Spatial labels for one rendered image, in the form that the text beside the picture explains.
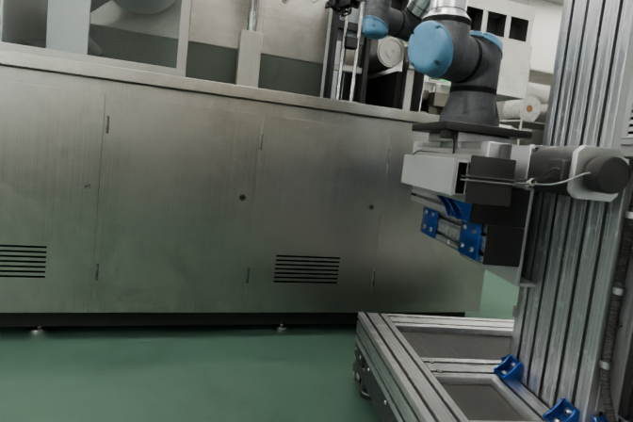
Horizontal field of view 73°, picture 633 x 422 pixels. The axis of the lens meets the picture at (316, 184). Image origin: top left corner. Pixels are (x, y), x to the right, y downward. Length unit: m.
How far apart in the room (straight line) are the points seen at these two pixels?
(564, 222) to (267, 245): 0.96
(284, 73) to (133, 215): 1.04
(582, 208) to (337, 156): 0.86
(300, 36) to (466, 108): 1.24
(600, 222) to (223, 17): 1.73
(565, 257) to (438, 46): 0.53
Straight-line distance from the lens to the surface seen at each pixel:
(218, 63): 2.13
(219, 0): 2.19
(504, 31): 2.76
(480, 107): 1.15
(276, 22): 2.20
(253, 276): 1.60
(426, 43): 1.07
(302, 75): 2.18
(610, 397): 1.03
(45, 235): 1.60
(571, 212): 1.06
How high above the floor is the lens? 0.72
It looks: 5 degrees down
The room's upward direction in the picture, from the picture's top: 6 degrees clockwise
